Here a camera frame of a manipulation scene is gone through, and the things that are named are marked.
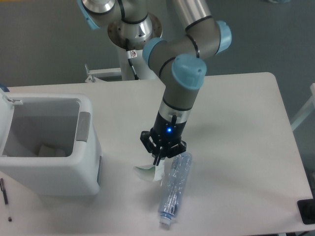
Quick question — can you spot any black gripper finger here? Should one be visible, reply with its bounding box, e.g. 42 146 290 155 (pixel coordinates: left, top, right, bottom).
140 130 160 165
158 141 187 162

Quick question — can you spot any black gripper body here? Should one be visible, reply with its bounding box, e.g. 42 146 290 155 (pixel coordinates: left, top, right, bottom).
151 113 186 148

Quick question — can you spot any crushed clear plastic bottle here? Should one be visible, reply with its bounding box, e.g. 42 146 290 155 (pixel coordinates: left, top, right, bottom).
158 152 192 226

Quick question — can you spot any white paper wrapper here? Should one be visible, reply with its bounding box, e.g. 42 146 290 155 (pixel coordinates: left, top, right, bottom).
133 160 165 187

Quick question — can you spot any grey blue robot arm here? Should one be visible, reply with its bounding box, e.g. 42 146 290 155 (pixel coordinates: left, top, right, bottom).
77 0 232 165

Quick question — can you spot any white open trash can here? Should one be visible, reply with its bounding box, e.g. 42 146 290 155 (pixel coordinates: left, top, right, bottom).
0 92 102 196

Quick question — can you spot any black device at table edge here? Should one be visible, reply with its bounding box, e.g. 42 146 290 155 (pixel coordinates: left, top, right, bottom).
297 199 315 225

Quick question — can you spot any black pen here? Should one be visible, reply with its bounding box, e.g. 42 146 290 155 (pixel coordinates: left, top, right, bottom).
0 178 12 222

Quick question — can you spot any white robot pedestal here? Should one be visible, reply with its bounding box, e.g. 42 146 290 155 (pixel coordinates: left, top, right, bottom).
85 13 163 83

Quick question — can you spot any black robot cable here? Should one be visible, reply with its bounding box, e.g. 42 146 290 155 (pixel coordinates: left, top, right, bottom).
125 38 141 81

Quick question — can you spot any white metal frame right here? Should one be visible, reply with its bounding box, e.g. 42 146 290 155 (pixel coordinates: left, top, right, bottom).
290 83 315 131

